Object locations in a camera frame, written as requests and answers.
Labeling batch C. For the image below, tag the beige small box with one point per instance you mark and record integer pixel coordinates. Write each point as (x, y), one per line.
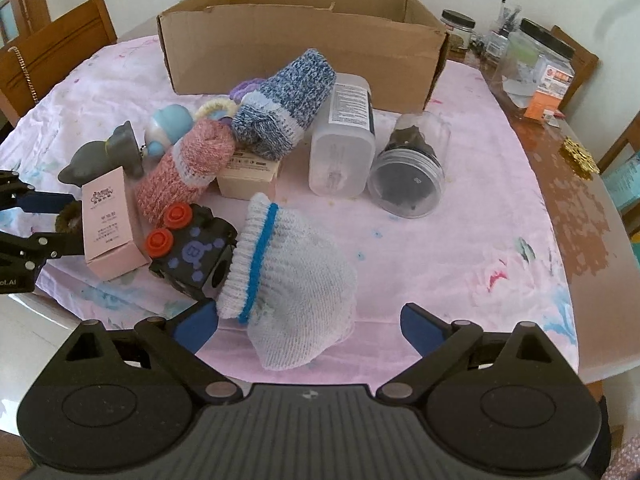
(245, 180)

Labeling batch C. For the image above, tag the wooden chair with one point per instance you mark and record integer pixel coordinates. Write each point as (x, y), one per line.
(620, 142)
(50, 50)
(582, 60)

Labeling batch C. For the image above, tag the pink patterned clothing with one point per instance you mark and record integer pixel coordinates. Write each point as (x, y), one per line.
(625, 457)

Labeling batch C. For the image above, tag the orange box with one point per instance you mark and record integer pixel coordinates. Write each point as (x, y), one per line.
(542, 100)

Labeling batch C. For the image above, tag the blue and white round toy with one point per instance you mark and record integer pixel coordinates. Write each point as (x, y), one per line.
(167, 122)

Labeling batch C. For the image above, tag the clear holder with dark items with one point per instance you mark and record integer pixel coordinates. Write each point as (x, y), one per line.
(502, 27)

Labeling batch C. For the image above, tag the pink floral tablecloth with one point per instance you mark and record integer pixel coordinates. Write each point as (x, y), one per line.
(450, 260)

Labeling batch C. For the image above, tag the wooden door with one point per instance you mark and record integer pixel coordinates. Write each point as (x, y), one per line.
(15, 0)

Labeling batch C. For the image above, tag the gold ornament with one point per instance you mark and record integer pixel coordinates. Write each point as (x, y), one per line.
(580, 154)

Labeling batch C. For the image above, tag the black toy with red buttons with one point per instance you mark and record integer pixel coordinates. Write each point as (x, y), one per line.
(195, 255)

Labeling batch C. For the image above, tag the translucent cotton swab container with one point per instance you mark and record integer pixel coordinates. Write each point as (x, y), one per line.
(340, 160)

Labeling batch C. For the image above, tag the pink carton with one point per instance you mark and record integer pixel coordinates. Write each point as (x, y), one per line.
(107, 225)

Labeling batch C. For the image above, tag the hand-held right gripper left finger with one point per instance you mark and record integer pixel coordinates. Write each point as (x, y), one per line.
(200, 329)

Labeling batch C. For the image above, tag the glass jar with black lid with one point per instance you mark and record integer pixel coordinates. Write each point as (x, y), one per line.
(457, 27)

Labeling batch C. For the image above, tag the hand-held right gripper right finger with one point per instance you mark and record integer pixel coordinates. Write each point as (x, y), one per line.
(417, 329)

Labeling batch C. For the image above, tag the brown cardboard box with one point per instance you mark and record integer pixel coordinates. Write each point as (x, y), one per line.
(300, 60)

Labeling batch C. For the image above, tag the grey cat toy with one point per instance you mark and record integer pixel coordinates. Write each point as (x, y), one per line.
(90, 157)

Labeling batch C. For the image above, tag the purple crochet flower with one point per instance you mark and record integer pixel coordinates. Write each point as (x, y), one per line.
(242, 90)

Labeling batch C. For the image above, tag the large clear container black lid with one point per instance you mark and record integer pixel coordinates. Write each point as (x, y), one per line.
(525, 60)

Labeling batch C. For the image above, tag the clear jar with dark contents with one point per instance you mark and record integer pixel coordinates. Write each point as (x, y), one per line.
(405, 180)

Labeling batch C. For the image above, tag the pink knit sock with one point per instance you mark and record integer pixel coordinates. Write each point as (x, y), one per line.
(190, 165)

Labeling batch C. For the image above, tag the white knit sock blue stripe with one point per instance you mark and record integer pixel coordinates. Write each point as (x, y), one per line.
(300, 270)

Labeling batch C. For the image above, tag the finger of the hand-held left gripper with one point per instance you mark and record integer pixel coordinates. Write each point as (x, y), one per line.
(55, 244)
(45, 202)

